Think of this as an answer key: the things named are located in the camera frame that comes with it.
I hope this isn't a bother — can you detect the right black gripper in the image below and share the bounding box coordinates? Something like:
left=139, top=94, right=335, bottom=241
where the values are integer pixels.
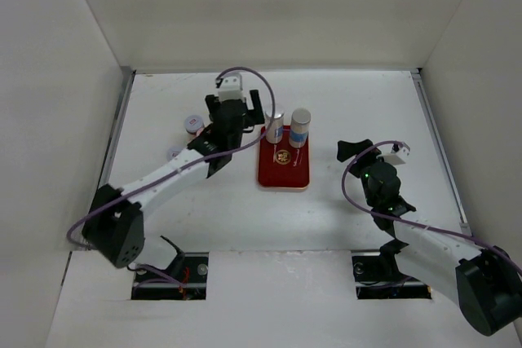
left=337, top=139, right=395, bottom=207

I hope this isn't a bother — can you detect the tall jar blue label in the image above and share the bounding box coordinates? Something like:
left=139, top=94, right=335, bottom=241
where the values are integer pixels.
left=264, top=104, right=285, bottom=144
left=289, top=108, right=311, bottom=148

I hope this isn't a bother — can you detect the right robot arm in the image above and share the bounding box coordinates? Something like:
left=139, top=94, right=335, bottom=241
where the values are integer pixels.
left=337, top=139, right=521, bottom=337

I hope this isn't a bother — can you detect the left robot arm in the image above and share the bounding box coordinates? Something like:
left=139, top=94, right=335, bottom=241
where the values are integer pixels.
left=82, top=90, right=264, bottom=282

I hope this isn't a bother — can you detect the short jar white lid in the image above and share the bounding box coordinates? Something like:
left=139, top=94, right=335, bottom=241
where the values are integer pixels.
left=166, top=147, right=182, bottom=161
left=184, top=115, right=205, bottom=137

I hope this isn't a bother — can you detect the red lacquer tray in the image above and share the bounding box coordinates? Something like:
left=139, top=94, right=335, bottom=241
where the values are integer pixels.
left=257, top=126, right=311, bottom=191

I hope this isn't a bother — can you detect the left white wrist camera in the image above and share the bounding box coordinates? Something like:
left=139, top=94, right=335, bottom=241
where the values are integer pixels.
left=215, top=73, right=245, bottom=103

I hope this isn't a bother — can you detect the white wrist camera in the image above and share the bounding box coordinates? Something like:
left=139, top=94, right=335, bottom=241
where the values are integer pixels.
left=215, top=73, right=245, bottom=103
left=382, top=143, right=410, bottom=166

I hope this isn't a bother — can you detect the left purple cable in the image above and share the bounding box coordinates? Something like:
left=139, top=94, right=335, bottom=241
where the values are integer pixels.
left=67, top=66, right=279, bottom=289

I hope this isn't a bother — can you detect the purple cable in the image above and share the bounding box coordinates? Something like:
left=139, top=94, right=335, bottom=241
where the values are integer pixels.
left=341, top=139, right=522, bottom=275
left=67, top=66, right=279, bottom=289

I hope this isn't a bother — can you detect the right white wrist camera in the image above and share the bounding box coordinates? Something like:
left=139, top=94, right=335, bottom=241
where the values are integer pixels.
left=382, top=143, right=410, bottom=166

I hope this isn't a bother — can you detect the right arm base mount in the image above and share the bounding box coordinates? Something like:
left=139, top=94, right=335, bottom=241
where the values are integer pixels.
left=352, top=240, right=431, bottom=300

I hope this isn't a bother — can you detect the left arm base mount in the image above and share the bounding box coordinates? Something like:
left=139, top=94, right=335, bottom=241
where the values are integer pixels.
left=127, top=236, right=210, bottom=301

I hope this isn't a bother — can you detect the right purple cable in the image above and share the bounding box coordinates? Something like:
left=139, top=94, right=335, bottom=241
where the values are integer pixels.
left=341, top=139, right=522, bottom=275

